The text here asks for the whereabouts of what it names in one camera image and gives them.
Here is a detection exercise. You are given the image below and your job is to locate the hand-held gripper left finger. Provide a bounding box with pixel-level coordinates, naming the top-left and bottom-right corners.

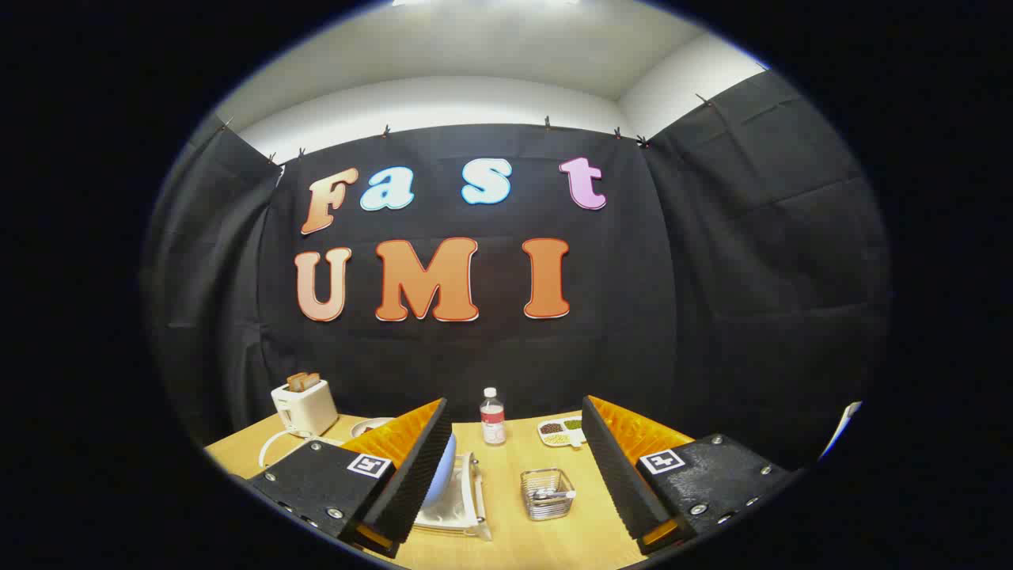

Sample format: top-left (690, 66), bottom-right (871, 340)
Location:
top-left (247, 397), bottom-right (456, 559)

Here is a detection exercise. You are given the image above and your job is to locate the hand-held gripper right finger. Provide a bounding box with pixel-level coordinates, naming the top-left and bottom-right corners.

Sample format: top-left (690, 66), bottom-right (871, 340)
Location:
top-left (582, 395), bottom-right (796, 555)

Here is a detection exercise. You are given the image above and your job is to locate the blue plate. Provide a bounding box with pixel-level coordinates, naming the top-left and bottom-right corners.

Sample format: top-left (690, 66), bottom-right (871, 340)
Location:
top-left (422, 434), bottom-right (458, 508)

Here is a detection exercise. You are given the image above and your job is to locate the white dish rack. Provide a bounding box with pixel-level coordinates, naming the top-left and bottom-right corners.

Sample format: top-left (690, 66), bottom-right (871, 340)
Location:
top-left (259, 427), bottom-right (493, 542)

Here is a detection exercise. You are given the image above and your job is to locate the metal wire basket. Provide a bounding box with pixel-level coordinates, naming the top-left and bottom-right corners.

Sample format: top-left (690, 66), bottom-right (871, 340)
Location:
top-left (520, 468), bottom-right (576, 522)

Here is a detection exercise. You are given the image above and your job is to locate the white divided bean dish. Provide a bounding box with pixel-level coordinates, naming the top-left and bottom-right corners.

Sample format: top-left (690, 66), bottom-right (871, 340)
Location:
top-left (537, 416), bottom-right (587, 449)

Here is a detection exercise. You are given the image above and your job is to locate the clear plastic water bottle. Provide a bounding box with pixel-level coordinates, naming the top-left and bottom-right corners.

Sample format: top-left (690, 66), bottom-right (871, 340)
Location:
top-left (480, 387), bottom-right (507, 447)

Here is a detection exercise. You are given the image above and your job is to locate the white toaster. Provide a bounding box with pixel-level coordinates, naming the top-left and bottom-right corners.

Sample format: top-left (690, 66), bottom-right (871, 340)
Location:
top-left (271, 380), bottom-right (340, 439)

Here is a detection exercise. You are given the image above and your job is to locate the black backdrop cloth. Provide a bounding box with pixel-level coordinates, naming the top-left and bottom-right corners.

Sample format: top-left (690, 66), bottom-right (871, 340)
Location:
top-left (142, 70), bottom-right (893, 476)

